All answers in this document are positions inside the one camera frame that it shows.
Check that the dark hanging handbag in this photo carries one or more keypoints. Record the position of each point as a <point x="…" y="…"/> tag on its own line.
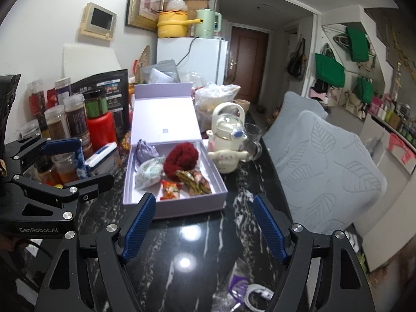
<point x="296" y="66"/>

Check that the red cartoon snack packet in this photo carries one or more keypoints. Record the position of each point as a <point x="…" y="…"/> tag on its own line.
<point x="170" y="190"/>

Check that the white mini fridge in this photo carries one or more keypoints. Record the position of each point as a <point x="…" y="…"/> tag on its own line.
<point x="206" y="57"/>

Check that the blue leaf cushion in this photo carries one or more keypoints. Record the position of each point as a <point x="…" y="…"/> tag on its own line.
<point x="328" y="176"/>
<point x="293" y="105"/>

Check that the white plastic food bag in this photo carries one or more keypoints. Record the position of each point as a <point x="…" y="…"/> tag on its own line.
<point x="206" y="99"/>

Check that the gold framed picture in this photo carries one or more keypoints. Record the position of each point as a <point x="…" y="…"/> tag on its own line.
<point x="143" y="14"/>

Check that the silver purple foil packet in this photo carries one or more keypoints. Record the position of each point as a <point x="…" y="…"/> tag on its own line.
<point x="230" y="295"/>

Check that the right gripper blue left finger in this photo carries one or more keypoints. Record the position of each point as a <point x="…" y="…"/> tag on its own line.
<point x="136" y="226"/>

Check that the cream cinnamoroll water bottle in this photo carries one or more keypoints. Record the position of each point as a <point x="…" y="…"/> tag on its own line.
<point x="226" y="137"/>

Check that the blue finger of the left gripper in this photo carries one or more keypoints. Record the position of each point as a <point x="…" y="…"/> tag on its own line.
<point x="61" y="146"/>

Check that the large green tote bag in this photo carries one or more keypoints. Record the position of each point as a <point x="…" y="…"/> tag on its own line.
<point x="328" y="70"/>

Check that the white blue medicine box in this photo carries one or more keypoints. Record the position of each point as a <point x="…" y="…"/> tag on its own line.
<point x="105" y="160"/>

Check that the green lidded spice jar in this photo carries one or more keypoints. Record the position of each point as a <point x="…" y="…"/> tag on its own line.
<point x="95" y="102"/>

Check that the gold patterned snack packet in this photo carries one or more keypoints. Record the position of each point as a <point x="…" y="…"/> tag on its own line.
<point x="196" y="183"/>

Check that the upper green tote bag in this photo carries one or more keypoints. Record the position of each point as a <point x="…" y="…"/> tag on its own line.
<point x="358" y="45"/>

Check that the lower green tote bag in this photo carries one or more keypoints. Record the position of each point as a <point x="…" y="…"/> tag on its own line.
<point x="364" y="90"/>

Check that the dark brown door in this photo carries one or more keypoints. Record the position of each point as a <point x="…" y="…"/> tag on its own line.
<point x="247" y="58"/>

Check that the wall intercom panel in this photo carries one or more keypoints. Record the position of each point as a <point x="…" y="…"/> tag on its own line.
<point x="97" y="22"/>

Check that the clear glass mug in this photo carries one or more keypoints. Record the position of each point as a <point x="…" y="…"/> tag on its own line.
<point x="252" y="144"/>

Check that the red lidded bottle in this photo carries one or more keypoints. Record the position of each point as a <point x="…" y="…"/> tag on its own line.
<point x="101" y="130"/>

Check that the brown powder jar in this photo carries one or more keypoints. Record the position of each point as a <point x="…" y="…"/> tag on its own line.
<point x="77" y="120"/>

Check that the rear blue leaf cushion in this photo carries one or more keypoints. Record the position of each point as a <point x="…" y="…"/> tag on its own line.
<point x="293" y="105"/>

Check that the light green electric kettle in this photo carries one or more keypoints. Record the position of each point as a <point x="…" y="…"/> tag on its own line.
<point x="211" y="23"/>

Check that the yellow enamel pot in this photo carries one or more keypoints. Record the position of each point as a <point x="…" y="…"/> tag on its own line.
<point x="175" y="24"/>

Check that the dark red fluffy yarn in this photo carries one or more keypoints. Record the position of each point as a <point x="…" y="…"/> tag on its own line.
<point x="183" y="157"/>

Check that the lavender drawstring pouch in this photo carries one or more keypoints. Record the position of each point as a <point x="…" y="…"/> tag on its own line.
<point x="144" y="152"/>

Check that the open lavender gift box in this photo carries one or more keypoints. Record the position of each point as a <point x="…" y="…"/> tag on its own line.
<point x="164" y="116"/>

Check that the front blue leaf cushion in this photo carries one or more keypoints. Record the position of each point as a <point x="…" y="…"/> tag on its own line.
<point x="328" y="176"/>

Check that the orange contents plastic jar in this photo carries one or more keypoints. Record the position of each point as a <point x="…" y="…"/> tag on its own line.
<point x="65" y="167"/>

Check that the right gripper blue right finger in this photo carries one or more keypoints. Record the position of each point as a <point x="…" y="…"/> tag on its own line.
<point x="274" y="226"/>

